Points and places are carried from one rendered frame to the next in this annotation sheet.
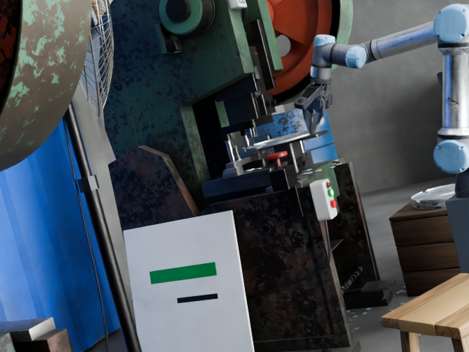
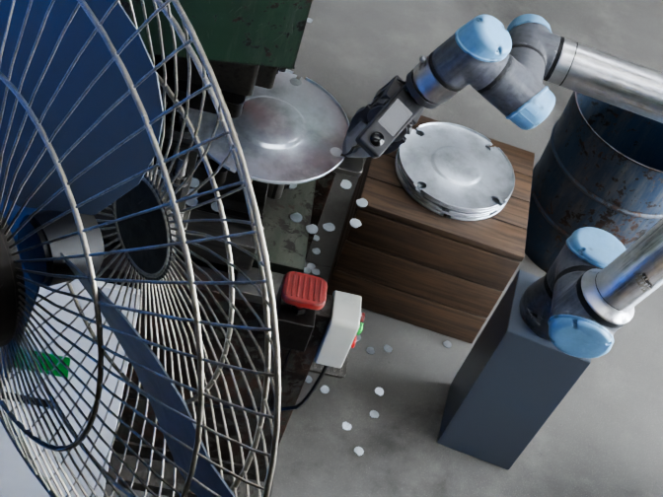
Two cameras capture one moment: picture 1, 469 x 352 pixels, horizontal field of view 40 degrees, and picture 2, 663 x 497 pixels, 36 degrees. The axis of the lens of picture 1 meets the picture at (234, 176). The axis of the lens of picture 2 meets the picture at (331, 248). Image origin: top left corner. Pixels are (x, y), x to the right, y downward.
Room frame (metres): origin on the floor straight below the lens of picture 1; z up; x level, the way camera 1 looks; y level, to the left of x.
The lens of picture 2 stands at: (1.40, 0.46, 1.95)
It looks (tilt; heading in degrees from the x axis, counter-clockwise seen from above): 47 degrees down; 322
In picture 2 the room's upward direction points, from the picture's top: 21 degrees clockwise
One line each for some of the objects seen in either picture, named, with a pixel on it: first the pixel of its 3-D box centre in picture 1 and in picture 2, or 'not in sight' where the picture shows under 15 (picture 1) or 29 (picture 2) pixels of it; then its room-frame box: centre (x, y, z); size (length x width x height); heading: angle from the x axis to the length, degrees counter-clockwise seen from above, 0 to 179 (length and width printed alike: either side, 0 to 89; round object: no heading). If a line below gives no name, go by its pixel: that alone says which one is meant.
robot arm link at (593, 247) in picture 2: not in sight; (588, 266); (2.25, -0.81, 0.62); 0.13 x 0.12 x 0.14; 143
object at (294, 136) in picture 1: (281, 140); (269, 121); (2.55, -0.21, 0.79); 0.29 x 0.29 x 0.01
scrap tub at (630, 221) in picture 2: not in sight; (610, 180); (2.75, -1.41, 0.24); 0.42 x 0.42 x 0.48
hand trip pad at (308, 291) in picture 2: (278, 163); (300, 302); (2.22, -0.15, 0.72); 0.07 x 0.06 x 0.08; 63
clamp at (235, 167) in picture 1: (236, 160); (178, 182); (2.46, -0.02, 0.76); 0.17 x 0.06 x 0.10; 153
